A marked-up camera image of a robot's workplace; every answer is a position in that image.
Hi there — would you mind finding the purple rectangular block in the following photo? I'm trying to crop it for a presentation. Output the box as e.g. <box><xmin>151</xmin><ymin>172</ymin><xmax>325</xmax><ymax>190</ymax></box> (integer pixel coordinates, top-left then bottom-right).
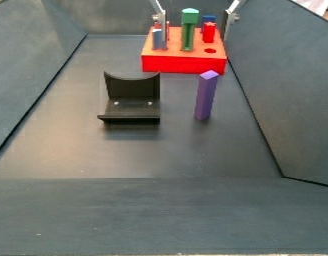
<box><xmin>195</xmin><ymin>70</ymin><xmax>219</xmax><ymax>120</ymax></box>

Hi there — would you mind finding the light blue grey peg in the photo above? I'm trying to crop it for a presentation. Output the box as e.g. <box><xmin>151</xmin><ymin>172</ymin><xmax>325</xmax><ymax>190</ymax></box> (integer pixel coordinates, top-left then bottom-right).
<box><xmin>152</xmin><ymin>28</ymin><xmax>167</xmax><ymax>50</ymax></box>

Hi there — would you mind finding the red star peg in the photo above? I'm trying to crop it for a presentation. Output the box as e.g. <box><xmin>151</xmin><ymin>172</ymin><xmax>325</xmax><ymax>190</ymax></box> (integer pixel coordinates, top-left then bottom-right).
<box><xmin>203</xmin><ymin>22</ymin><xmax>216</xmax><ymax>43</ymax></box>

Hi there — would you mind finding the left metal camera bracket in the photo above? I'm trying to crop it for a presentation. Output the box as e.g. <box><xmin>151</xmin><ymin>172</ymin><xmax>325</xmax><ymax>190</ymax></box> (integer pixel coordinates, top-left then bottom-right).
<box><xmin>150</xmin><ymin>0</ymin><xmax>167</xmax><ymax>28</ymax></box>

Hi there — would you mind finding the metal camera bracket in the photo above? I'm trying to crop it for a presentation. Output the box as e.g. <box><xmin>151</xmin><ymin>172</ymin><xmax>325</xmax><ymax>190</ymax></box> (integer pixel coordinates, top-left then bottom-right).
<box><xmin>223</xmin><ymin>0</ymin><xmax>243</xmax><ymax>40</ymax></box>
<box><xmin>150</xmin><ymin>0</ymin><xmax>167</xmax><ymax>28</ymax></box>

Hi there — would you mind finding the black curved holder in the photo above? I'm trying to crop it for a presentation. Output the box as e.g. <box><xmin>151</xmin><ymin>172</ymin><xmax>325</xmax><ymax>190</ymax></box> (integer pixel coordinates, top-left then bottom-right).
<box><xmin>97</xmin><ymin>73</ymin><xmax>160</xmax><ymax>122</ymax></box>

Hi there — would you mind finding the right metal camera bracket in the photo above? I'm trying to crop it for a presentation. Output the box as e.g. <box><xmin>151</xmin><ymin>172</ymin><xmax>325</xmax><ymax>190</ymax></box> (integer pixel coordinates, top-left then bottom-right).
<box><xmin>223</xmin><ymin>0</ymin><xmax>243</xmax><ymax>40</ymax></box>

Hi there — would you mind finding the red peg board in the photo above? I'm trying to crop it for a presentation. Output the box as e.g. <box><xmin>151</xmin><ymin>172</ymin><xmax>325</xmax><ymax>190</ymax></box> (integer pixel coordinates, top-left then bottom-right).
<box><xmin>141</xmin><ymin>27</ymin><xmax>227</xmax><ymax>75</ymax></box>

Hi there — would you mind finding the tall green triangular peg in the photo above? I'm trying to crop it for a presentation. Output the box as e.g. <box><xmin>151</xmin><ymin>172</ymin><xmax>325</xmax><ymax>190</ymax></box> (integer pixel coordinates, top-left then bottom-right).
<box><xmin>182</xmin><ymin>8</ymin><xmax>199</xmax><ymax>51</ymax></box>

